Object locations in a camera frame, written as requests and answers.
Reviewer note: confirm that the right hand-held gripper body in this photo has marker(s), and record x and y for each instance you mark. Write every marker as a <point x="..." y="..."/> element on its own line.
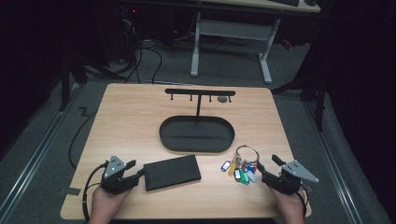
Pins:
<point x="289" y="180"/>

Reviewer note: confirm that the black tape strip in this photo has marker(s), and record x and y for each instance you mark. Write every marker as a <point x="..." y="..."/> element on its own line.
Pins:
<point x="72" y="191"/>

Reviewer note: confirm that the small red object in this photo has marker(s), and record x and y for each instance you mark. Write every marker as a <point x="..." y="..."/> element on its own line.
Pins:
<point x="286" y="44"/>

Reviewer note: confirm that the grey metal frame desk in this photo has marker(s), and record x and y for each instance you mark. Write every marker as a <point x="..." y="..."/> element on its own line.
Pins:
<point x="236" y="31"/>

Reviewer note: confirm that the person's left hand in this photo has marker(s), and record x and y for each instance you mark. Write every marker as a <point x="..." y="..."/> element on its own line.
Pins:
<point x="106" y="205"/>

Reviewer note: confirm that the black keyboard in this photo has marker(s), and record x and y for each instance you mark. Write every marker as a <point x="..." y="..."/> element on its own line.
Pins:
<point x="286" y="2"/>

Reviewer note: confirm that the grey round disc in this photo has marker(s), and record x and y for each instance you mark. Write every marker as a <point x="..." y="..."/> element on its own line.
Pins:
<point x="222" y="99"/>

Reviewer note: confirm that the black metal stand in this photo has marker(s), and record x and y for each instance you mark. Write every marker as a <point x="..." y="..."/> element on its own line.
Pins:
<point x="64" y="87"/>
<point x="320" y="105"/>

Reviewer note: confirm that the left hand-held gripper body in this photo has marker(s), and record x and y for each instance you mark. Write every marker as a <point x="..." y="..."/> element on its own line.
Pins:
<point x="113" y="174"/>

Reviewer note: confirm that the person's right hand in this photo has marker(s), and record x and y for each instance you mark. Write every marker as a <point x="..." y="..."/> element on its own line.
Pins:
<point x="291" y="208"/>

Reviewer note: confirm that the black wallet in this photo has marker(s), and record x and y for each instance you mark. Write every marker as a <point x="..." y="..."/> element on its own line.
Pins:
<point x="172" y="172"/>

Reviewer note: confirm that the black computer mouse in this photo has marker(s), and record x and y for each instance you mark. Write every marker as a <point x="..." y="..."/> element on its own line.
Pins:
<point x="310" y="2"/>

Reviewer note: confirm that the black key holder with tray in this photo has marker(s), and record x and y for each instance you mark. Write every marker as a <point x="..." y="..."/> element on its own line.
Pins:
<point x="196" y="137"/>

